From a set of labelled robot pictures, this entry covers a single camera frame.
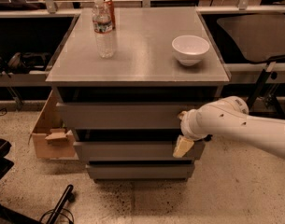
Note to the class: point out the grey top drawer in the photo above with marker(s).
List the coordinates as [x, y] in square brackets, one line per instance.
[125, 116]

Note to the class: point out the grey drawer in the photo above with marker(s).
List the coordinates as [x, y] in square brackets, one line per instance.
[164, 171]
[126, 151]
[125, 116]

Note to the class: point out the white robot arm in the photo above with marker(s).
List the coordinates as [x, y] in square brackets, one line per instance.
[230, 117]

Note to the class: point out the grey drawer cabinet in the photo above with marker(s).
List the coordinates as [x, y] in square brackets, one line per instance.
[143, 70]

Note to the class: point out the grey bottom drawer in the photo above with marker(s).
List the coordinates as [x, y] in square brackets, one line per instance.
[164, 171]

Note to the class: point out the grey middle drawer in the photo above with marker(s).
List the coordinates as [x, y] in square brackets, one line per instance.
[126, 151]

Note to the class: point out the white ceramic bowl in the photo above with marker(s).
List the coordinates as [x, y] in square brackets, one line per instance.
[190, 49]

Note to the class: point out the clear plastic water bottle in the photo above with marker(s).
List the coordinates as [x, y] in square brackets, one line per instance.
[103, 29]

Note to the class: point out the brown cardboard box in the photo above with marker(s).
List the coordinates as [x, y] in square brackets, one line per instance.
[52, 140]

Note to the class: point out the red soda can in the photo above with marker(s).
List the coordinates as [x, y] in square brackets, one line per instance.
[110, 7]

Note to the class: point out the dark headset on shelf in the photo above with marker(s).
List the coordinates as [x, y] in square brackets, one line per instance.
[24, 62]

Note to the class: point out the black chair base left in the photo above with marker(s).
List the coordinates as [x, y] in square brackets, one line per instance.
[8, 216]

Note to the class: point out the grey metal shelf rail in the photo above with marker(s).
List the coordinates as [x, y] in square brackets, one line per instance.
[142, 6]

